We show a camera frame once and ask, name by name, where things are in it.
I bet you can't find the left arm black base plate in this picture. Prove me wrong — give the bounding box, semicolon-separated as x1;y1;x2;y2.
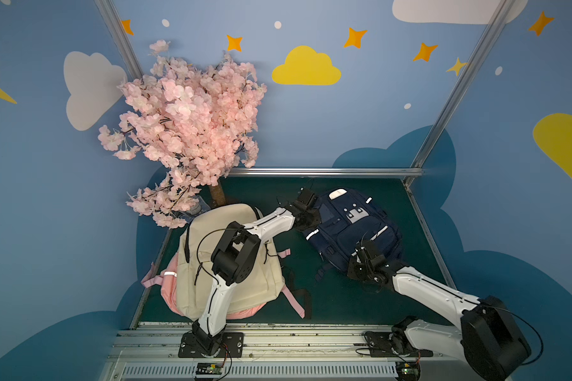
177;331;245;359

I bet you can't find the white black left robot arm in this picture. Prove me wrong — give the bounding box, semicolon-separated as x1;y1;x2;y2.
192;188;321;352

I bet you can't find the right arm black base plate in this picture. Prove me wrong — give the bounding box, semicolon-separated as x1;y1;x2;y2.
362;331;434;359

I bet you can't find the aluminium corner post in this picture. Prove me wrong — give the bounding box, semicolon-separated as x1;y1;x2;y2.
411;0;515;171
94;0;143;79

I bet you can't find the pink backpack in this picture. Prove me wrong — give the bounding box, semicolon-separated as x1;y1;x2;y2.
142;242;306;320

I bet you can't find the aluminium left side rail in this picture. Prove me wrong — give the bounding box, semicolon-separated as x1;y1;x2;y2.
130;228;173;327

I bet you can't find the left green circuit board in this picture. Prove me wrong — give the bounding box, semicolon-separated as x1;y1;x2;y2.
194;363;226;379

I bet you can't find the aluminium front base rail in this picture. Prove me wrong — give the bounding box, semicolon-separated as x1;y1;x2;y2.
99;322;479;380

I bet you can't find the navy blue backpack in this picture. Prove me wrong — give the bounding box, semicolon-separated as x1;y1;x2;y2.
302;188;403;282

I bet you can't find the aluminium back rail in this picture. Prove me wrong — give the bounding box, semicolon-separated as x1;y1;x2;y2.
230;168;423;179

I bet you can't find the beige and navy backpack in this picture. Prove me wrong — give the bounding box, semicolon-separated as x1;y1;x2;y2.
162;203;284;321

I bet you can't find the pink artificial blossom tree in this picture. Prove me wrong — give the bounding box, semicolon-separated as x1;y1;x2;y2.
98;40;267;229

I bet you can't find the aluminium left corner post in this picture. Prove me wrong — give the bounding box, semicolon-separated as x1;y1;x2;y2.
94;0;143;79

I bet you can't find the green circuit board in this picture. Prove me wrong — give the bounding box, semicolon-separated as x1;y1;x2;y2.
396;362;421;381
194;363;226;379

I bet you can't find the right green circuit board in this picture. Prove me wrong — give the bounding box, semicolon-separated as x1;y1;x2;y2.
396;362;421;381

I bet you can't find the aluminium right corner post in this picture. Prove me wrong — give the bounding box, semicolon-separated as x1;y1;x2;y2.
411;0;515;171

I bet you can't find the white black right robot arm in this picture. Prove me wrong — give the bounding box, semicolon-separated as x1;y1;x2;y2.
348;240;534;380

